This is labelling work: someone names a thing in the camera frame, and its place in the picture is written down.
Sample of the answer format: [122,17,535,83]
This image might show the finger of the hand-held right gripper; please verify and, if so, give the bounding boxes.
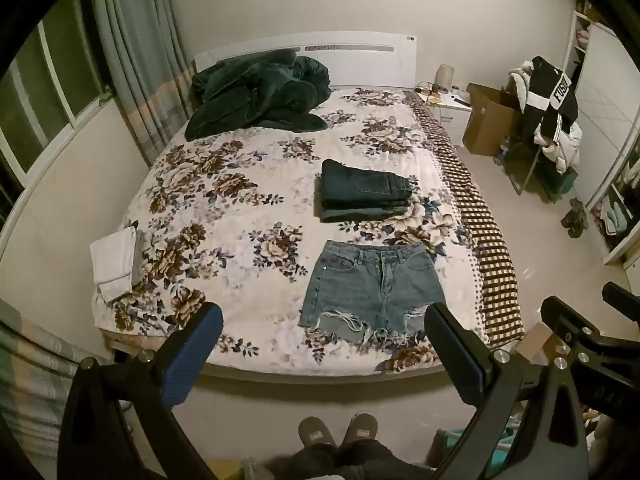
[601,282,640,312]
[541,296,640,362]

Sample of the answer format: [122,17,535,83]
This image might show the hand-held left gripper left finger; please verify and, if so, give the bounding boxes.
[57,301,224,480]

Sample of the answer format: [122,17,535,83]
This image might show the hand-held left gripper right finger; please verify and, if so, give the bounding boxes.
[424,302,590,480]

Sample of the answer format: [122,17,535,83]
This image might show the frayed blue denim shorts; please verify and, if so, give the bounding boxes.
[298,240,448,345]

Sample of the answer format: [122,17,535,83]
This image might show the flat cardboard piece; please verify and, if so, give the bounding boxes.
[519,322,567,362]

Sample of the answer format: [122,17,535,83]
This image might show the pair of dark shoes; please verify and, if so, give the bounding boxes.
[560,197,589,239]

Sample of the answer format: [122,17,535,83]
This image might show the teal plastic basket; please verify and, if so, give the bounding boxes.
[425,425,532,473]

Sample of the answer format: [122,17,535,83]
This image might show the folded white cloth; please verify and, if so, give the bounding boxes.
[90,226,139,304]

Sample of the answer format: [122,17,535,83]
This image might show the person's right grey slipper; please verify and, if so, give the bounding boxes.
[342,412,380,454]

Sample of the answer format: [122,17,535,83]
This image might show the person's grey slipper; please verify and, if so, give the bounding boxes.
[342,412,380,454]
[298,416,339,449]

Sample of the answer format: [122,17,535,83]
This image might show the green storage box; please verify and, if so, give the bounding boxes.
[542,166,579,204]

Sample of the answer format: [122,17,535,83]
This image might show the person's left grey slipper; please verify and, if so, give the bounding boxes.
[298,416,339,449]

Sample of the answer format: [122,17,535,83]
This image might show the person's dark trouser legs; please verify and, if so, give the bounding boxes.
[286,441,437,480]

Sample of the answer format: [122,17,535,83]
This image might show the brown checkered bed sheet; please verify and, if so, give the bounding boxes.
[410,91,526,351]

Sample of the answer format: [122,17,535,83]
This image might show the floral bedspread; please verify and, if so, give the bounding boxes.
[91,86,493,375]

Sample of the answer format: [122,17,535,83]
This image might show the metal-legged chair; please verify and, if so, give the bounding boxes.
[504,132,581,197]

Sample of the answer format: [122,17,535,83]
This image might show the pale striped cloth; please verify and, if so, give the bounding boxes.
[0,300,132,463]

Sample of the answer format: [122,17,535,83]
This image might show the folded blue jeans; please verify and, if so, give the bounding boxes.
[319,200,413,224]

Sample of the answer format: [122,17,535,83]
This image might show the white wardrobe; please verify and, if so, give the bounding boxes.
[566,0,640,267]

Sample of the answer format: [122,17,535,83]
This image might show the folded dark jeans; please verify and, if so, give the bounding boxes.
[320,158,414,208]

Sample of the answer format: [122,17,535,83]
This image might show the black and white jacket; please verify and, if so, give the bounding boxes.
[519,56,580,147]

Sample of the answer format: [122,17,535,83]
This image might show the open cardboard box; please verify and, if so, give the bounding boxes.
[462,83,525,157]

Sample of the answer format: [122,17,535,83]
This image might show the white nightstand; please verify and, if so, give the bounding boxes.
[417,87,474,147]

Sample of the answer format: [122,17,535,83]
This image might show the dark green plush blanket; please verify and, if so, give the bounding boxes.
[184,50,332,142]

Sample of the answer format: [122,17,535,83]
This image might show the grey-green curtain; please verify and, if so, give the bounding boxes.
[86,0,197,169]

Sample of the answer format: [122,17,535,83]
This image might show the bed with white headboard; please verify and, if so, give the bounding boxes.
[91,31,526,377]

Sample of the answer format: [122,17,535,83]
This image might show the window with white frame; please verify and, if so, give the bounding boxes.
[0,0,117,206]

